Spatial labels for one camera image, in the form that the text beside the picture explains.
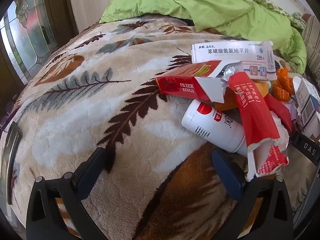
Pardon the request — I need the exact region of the white bottle red label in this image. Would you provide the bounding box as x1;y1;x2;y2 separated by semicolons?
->
181;99;248;155

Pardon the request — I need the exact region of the torn red paper wrapper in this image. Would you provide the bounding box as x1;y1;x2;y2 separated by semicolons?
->
220;71;289;182

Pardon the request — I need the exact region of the leaf print blanket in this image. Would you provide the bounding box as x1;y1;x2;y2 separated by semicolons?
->
0;14;320;240

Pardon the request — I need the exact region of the red foil packet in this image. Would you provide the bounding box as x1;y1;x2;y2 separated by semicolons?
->
264;94;293;133

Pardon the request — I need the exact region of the white medicine box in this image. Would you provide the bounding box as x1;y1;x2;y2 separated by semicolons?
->
191;41;278;80

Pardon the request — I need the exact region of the stained glass door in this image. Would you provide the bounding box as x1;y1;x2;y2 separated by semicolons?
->
0;0;58;85

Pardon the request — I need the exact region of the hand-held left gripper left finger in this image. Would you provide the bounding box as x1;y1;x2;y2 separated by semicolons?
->
26;147;108;240

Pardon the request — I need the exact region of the striped sofa cushion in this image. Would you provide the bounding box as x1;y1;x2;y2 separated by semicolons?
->
301;12;320;80

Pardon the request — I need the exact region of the black phone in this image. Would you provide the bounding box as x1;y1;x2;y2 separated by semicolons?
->
0;121;22;205

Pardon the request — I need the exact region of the green quilt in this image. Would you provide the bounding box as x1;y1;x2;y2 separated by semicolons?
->
99;0;307;74

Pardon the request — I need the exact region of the red cigarette box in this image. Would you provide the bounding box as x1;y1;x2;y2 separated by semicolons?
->
155;60;247;103

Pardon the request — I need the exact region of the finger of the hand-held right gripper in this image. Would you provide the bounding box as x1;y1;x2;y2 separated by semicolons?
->
291;131;320;166

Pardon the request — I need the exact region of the white barcode box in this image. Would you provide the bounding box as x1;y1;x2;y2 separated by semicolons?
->
292;77;320;138

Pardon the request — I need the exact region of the orange box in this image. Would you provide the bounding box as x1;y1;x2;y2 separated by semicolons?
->
216;81;270;112

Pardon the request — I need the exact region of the orange foil wrapper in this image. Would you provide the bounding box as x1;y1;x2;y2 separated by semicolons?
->
271;68;294;102

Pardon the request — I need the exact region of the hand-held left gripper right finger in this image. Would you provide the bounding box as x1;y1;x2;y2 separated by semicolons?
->
211;149;294;240

